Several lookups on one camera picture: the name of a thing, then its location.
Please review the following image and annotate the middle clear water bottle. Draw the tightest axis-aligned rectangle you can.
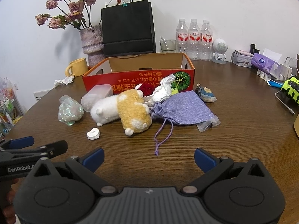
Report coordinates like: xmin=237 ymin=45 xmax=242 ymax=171
xmin=189 ymin=19 xmax=201 ymax=60

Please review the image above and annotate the person's left hand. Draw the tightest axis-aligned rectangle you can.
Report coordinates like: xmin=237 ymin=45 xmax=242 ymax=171
xmin=1 ymin=178 xmax=19 ymax=224

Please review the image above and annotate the yellow ceramic mug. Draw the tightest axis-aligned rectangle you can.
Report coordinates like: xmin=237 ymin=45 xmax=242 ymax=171
xmin=65 ymin=58 xmax=89 ymax=77

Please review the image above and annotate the iridescent plastic bag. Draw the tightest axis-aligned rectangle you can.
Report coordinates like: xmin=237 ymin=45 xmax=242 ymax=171
xmin=58 ymin=95 xmax=84 ymax=126

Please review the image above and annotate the purple tissue pack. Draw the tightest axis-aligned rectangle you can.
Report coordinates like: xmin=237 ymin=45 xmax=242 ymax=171
xmin=251 ymin=53 xmax=281 ymax=77

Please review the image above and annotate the purple ceramic vase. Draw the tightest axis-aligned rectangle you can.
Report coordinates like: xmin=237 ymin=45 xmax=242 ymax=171
xmin=80 ymin=25 xmax=105 ymax=67

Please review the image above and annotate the white astronaut figure speaker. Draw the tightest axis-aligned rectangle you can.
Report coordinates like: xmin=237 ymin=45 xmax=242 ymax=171
xmin=212 ymin=38 xmax=228 ymax=64

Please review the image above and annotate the left clear water bottle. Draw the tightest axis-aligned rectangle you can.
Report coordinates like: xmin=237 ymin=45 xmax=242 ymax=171
xmin=176 ymin=19 xmax=189 ymax=54

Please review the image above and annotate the white charger with cable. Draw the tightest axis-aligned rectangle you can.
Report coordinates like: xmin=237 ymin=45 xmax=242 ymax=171
xmin=279 ymin=57 xmax=298 ymax=81

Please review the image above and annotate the white plastic bag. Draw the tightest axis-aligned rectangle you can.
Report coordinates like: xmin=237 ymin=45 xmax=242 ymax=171
xmin=143 ymin=74 xmax=175 ymax=107

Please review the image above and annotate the white floral tin box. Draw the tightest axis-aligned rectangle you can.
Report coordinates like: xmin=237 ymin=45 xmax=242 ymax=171
xmin=231 ymin=50 xmax=253 ymax=68

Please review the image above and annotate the dried pink rose bouquet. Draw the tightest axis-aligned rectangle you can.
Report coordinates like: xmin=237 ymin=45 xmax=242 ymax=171
xmin=35 ymin=0 xmax=97 ymax=30

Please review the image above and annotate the small white round object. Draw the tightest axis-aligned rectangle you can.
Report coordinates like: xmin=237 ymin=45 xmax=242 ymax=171
xmin=86 ymin=127 xmax=100 ymax=140

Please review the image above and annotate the crumpled white tissue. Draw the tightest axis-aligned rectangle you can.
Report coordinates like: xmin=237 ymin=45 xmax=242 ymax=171
xmin=54 ymin=76 xmax=75 ymax=88

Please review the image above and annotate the black paper shopping bag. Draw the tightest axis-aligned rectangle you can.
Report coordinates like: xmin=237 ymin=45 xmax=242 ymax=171
xmin=100 ymin=0 xmax=157 ymax=57

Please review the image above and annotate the clear plastic cotton swab container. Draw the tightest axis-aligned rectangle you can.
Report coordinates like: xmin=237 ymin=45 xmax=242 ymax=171
xmin=81 ymin=84 xmax=113 ymax=112

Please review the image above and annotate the clear water bottle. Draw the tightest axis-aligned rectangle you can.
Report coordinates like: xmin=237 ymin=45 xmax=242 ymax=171
xmin=176 ymin=19 xmax=189 ymax=54
xmin=200 ymin=20 xmax=213 ymax=61
xmin=189 ymin=19 xmax=201 ymax=60

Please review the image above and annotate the white straw spoon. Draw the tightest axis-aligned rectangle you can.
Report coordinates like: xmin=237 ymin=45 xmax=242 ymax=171
xmin=160 ymin=36 xmax=169 ymax=51

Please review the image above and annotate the grey glass tumbler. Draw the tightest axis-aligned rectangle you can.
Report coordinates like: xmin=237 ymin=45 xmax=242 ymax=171
xmin=160 ymin=39 xmax=176 ymax=53

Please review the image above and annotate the red orange cardboard box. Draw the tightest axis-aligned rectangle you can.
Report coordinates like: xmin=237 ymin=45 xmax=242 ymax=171
xmin=82 ymin=53 xmax=195 ymax=94

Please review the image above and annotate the blue packaged snack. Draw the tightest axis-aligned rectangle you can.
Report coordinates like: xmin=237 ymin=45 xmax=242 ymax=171
xmin=195 ymin=83 xmax=217 ymax=103

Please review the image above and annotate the white and tan plush toy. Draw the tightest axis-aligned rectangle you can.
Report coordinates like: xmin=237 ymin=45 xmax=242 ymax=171
xmin=90 ymin=89 xmax=152 ymax=136

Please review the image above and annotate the right clear water bottle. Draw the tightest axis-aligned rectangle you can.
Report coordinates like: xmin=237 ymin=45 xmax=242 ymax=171
xmin=200 ymin=20 xmax=213 ymax=61

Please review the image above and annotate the purple drawstring fabric pouch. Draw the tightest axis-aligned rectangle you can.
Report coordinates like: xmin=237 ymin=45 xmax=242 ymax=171
xmin=150 ymin=91 xmax=216 ymax=156

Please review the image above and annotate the small clear zip bag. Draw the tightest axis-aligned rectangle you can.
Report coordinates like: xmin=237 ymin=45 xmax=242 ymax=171
xmin=196 ymin=115 xmax=221 ymax=133

